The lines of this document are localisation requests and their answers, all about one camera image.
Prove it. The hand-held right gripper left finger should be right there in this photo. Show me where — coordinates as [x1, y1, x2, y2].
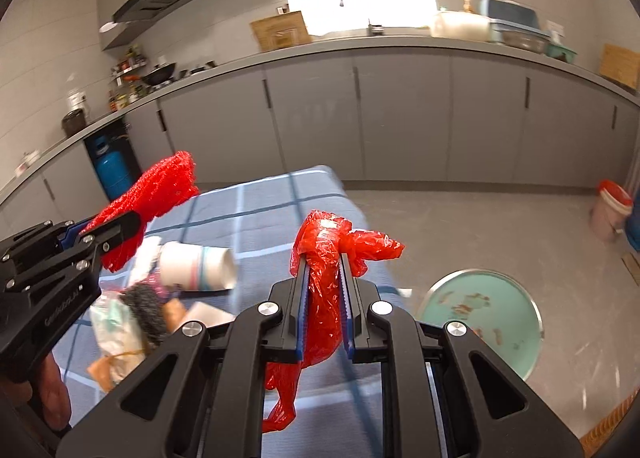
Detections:
[55, 258, 311, 458]

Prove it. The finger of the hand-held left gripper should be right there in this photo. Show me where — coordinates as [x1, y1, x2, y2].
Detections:
[60, 210, 143, 269]
[0, 219, 96, 284]

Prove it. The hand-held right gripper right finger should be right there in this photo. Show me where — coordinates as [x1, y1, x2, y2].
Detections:
[339, 250, 586, 458]

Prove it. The red plastic bag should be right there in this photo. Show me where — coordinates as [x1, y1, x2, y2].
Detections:
[262, 210, 406, 434]

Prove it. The white striped ceramic mug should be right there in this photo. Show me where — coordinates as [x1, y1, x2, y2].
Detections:
[157, 241, 237, 292]

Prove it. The orange snack wrapper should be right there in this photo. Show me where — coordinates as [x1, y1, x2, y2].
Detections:
[87, 353, 126, 393]

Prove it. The black scouring pad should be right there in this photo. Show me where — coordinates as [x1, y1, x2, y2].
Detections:
[122, 283, 168, 346]

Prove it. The white sponge block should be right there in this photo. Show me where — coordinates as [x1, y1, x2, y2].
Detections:
[185, 302, 236, 334]

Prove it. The teal enamel basin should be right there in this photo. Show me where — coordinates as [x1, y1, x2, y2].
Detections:
[416, 268, 544, 384]

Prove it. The person's left hand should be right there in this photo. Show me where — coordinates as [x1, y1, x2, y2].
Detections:
[0, 353, 72, 431]

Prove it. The white crumpled tissue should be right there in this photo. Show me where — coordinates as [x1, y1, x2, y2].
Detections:
[132, 235, 163, 284]

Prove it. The blue gas cylinder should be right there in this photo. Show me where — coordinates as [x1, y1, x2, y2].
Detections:
[95, 135, 135, 201]
[622, 208, 640, 254]

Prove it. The clear plastic bag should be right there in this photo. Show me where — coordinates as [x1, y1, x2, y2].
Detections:
[90, 290, 151, 384]

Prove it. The blue checked blanket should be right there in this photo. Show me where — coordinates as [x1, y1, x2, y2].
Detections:
[50, 165, 418, 458]

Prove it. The dark lidded pot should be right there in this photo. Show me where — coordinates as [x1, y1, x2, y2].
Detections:
[62, 110, 88, 136]

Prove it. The rack of condiment bottles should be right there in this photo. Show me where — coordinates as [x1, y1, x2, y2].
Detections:
[107, 45, 148, 111]

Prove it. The black wok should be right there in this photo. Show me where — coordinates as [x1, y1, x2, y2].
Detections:
[141, 62, 177, 86]

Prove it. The grey kitchen cabinet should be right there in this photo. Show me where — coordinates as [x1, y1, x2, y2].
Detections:
[0, 30, 640, 239]

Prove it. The wooden cutting board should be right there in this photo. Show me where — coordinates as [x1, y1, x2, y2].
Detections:
[599, 43, 640, 89]
[250, 10, 312, 51]

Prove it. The pink bucket with red lid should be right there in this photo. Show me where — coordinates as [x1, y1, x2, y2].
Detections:
[590, 180, 633, 241]

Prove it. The curved metal faucet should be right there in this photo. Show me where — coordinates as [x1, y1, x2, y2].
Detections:
[339, 0, 383, 36]

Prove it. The white lidded pot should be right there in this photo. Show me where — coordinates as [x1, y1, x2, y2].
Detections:
[431, 0, 492, 41]

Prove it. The metal basin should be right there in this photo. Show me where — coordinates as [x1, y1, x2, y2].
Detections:
[502, 28, 548, 54]

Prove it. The green plastic basin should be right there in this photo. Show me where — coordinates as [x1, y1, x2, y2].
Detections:
[545, 43, 578, 63]

